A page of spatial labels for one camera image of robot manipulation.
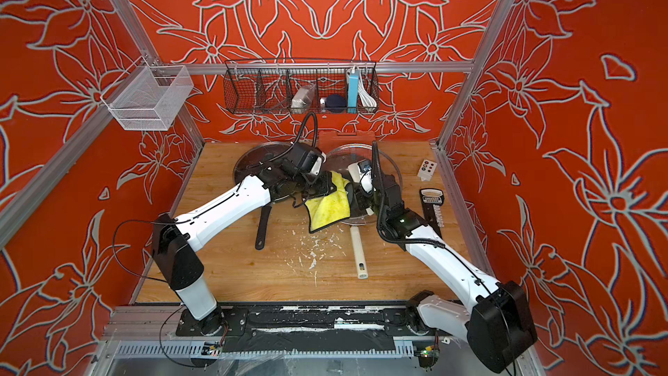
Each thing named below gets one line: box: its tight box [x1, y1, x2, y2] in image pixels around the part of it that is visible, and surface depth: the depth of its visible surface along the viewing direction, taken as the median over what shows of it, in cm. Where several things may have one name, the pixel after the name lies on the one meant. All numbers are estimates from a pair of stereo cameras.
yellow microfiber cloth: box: [304, 170, 351, 234], surface depth 76 cm
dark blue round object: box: [325, 94, 348, 114], surface depth 99 cm
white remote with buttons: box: [417, 158, 438, 182], surface depth 108 cm
